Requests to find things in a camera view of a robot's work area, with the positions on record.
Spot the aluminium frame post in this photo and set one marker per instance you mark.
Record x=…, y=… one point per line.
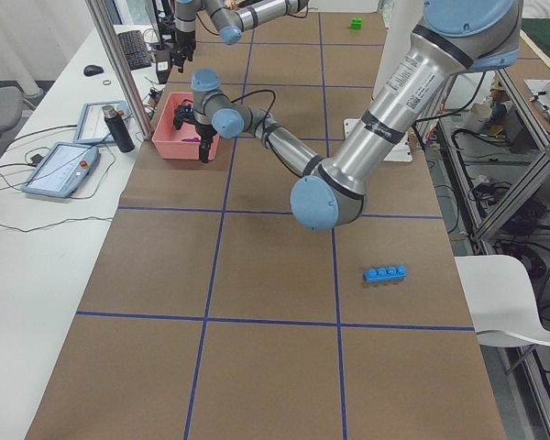
x=107, y=33

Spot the black water bottle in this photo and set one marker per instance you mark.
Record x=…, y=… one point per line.
x=117, y=128

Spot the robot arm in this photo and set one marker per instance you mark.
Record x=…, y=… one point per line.
x=451, y=37
x=230, y=20

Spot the near teach pendant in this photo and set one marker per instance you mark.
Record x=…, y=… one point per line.
x=62, y=171

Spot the pink plastic box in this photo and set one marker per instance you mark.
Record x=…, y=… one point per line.
x=176, y=121

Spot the white chair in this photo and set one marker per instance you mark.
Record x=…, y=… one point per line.
x=501, y=301

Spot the black keyboard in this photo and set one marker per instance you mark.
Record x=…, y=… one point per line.
x=134, y=49

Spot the green two-stud block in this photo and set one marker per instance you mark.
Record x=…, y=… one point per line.
x=356, y=23

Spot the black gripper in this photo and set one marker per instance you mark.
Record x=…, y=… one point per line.
x=181, y=45
x=204, y=132

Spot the teach pendant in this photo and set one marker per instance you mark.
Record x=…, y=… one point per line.
x=62, y=171
x=92, y=127

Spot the long blue four-stud block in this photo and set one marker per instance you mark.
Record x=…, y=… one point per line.
x=385, y=274

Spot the far teach pendant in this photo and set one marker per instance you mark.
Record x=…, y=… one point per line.
x=92, y=127

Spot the black computer mouse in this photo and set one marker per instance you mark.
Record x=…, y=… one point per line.
x=92, y=70

